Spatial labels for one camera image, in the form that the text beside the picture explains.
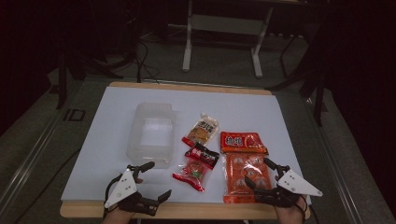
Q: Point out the person's right hand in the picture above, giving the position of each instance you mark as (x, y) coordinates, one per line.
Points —
(289, 215)

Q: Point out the small red black-topped snack packet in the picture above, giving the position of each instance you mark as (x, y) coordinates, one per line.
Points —
(194, 171)

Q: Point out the black stand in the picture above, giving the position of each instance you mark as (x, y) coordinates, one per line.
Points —
(62, 87)
(318, 102)

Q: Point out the large orange snack packet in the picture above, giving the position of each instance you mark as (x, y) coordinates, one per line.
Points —
(241, 155)

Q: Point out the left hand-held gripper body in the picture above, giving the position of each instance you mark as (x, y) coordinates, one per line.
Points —
(124, 186)

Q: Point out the person's left hand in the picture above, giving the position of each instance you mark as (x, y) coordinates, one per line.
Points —
(117, 216)

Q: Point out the clear plastic container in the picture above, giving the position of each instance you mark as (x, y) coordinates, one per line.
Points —
(152, 137)

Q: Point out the metal floor rail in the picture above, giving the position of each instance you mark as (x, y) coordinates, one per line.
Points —
(28, 161)
(336, 161)

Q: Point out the white table mat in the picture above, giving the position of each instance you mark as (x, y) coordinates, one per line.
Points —
(249, 109)

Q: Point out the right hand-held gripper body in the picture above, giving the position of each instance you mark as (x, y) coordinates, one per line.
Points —
(295, 184)

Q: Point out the beige pouch with red end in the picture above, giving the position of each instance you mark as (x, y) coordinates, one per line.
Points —
(200, 130)

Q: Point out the white metal stand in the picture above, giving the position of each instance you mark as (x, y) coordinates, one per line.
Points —
(186, 46)

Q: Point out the black floor bracket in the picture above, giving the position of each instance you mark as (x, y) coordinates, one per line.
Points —
(66, 115)

